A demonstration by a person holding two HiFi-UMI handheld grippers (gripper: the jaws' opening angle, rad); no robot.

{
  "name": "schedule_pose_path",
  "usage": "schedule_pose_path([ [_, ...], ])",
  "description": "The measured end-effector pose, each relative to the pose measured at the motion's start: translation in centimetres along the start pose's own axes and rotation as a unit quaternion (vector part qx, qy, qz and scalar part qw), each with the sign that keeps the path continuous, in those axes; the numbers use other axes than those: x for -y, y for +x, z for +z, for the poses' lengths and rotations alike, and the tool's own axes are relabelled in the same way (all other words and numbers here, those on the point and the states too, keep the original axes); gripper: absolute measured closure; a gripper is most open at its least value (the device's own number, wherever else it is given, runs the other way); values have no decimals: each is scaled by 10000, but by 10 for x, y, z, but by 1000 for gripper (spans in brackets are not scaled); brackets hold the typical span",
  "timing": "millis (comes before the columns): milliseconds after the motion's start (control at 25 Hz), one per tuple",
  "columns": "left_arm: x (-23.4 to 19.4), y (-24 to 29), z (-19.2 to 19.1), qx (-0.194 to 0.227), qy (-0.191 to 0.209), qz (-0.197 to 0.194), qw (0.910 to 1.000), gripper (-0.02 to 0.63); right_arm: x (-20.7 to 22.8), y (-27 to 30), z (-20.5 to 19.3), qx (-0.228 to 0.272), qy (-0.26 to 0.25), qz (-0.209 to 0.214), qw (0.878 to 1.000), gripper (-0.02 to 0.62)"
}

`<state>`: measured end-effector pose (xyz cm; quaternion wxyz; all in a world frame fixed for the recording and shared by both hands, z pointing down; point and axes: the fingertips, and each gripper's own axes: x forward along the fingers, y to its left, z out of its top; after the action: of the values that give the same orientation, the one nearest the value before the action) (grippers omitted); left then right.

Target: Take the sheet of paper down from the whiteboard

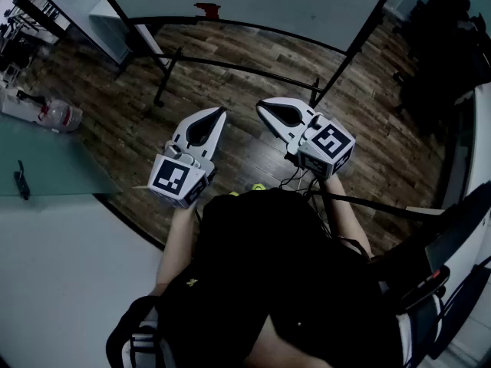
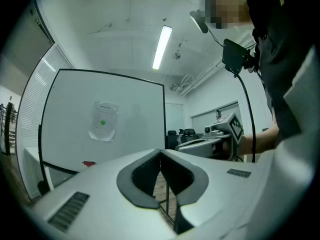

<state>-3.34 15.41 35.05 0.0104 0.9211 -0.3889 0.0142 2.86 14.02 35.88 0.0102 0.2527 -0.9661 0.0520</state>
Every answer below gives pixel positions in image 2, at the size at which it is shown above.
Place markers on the person's head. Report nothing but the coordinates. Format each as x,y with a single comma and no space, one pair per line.
225,6

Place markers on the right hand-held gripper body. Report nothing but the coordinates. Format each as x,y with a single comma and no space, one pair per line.
232,131

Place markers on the black chest-mounted box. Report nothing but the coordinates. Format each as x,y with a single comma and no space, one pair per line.
235,55

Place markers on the person's black shirt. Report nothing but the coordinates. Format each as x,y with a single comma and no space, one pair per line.
280,46

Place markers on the black framed whiteboard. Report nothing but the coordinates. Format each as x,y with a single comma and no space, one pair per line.
140,109

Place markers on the person's right hand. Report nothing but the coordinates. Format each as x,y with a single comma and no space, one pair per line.
226,149

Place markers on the red eraser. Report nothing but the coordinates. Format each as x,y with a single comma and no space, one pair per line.
88,163

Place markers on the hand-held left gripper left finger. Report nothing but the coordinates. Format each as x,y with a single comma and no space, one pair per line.
140,181

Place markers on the person's right forearm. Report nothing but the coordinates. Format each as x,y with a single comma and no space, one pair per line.
260,141

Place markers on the white window blinds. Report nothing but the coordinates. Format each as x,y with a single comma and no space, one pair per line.
32,104

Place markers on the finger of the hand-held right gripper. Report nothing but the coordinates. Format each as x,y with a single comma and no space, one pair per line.
195,146

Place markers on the black head camera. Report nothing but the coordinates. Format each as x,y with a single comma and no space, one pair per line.
200,21

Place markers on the ceiling tube light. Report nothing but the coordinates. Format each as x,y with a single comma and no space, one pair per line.
162,46

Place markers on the white printed paper sheet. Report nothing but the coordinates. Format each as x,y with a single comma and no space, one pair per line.
105,114

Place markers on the black office chair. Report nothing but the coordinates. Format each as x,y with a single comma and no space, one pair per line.
172,136
188,134

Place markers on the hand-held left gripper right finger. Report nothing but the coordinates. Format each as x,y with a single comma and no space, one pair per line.
185,181

